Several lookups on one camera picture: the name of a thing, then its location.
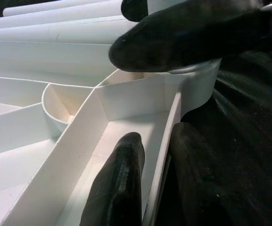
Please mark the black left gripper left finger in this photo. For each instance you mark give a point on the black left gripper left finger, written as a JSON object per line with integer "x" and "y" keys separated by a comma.
{"x": 119, "y": 183}

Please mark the white plastic table top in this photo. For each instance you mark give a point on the white plastic table top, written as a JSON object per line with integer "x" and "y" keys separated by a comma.
{"x": 55, "y": 164}

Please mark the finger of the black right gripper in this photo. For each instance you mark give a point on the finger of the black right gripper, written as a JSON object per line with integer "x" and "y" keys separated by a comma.
{"x": 134, "y": 9}
{"x": 185, "y": 40}

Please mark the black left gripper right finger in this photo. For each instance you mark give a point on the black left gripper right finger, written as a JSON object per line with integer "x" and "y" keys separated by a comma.
{"x": 197, "y": 183}

